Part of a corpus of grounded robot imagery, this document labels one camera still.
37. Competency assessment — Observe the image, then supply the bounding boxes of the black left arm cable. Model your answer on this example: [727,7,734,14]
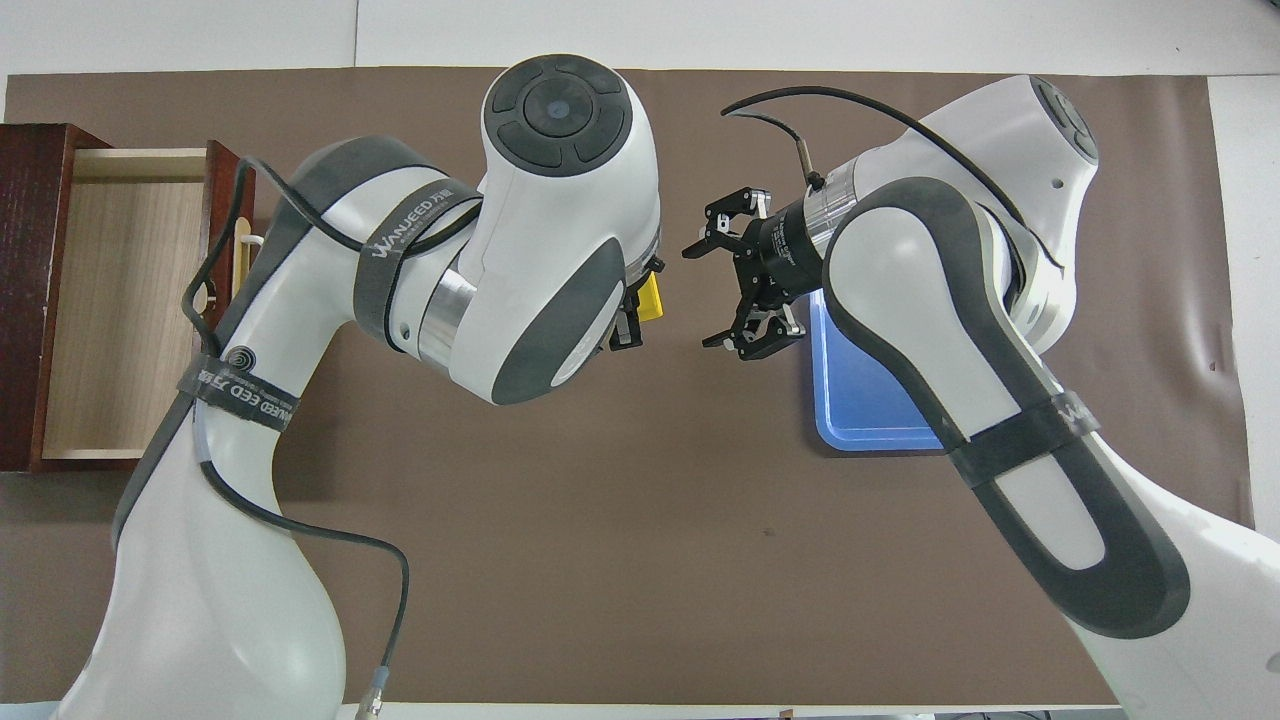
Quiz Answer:
[180,155,486,720]

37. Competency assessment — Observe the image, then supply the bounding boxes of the wooden drawer with white handle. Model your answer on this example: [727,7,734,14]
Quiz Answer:
[40,140,273,463]

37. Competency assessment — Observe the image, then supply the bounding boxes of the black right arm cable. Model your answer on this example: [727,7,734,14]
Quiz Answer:
[722,86,1066,271]

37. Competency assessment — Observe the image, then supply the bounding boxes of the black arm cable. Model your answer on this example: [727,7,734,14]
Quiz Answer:
[180,155,486,720]
[722,86,1066,271]

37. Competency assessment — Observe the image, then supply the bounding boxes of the blue plastic tray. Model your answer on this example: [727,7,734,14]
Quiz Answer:
[810,290,946,453]

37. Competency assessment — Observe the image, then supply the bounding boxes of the dark wooden drawer cabinet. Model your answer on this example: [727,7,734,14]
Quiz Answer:
[0,122,191,473]

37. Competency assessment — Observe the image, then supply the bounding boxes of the brown table mat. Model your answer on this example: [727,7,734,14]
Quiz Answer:
[0,68,1256,706]

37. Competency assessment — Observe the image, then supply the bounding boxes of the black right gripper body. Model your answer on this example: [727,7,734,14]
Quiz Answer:
[738,198,833,303]

